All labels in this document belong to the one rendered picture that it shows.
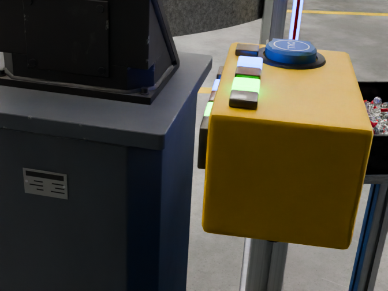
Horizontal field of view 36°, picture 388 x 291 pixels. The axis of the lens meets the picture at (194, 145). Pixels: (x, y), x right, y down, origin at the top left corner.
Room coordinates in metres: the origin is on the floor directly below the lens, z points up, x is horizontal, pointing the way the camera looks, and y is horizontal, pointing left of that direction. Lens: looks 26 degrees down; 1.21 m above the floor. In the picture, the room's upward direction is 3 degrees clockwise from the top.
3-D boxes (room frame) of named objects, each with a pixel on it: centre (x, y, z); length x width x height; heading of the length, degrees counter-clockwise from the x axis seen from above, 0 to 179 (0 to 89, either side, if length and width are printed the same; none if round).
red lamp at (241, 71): (0.40, -0.04, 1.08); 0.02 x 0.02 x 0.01; 83
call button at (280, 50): (0.45, -0.07, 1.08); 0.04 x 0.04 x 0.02
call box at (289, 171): (0.40, -0.07, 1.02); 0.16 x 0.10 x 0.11; 173
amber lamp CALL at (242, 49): (0.45, -0.04, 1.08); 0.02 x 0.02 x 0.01; 83
